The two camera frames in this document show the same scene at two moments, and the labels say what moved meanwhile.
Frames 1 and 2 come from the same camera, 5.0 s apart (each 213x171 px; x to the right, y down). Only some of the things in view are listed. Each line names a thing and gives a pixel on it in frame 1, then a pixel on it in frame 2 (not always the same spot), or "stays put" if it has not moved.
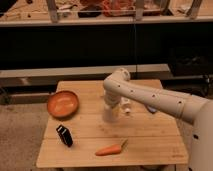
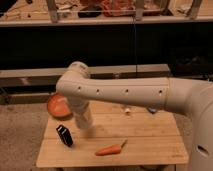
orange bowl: [62, 103] stays put
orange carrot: [111, 149] stays put
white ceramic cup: [110, 114] → [84, 118]
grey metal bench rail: [45, 77] stays put
